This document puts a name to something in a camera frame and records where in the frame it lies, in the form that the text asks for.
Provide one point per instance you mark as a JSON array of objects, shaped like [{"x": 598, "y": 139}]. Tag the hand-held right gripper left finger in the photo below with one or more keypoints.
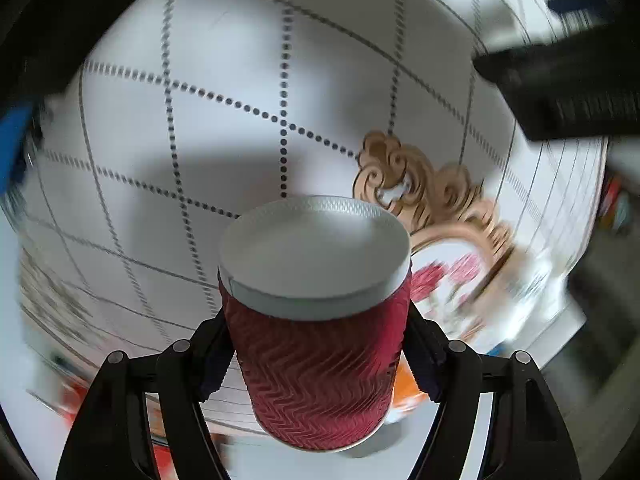
[{"x": 216, "y": 365}]

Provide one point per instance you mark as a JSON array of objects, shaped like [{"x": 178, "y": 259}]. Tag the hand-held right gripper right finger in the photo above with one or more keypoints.
[{"x": 426, "y": 360}]

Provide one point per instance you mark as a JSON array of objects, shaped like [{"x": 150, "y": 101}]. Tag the red ribbed paper cup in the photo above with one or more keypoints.
[{"x": 320, "y": 340}]

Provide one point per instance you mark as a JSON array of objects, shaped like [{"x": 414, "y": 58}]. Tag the orange object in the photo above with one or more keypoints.
[{"x": 406, "y": 395}]

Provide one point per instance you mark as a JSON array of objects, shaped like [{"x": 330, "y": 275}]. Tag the wooden carved ornament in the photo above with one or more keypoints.
[{"x": 445, "y": 205}]

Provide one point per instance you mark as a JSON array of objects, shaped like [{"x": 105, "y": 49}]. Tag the white checked tablecloth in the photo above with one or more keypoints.
[{"x": 210, "y": 125}]

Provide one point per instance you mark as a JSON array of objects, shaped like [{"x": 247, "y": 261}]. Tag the blue object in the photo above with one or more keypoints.
[{"x": 12, "y": 145}]

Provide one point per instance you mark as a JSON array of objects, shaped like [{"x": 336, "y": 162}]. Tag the black box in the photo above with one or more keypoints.
[{"x": 565, "y": 85}]

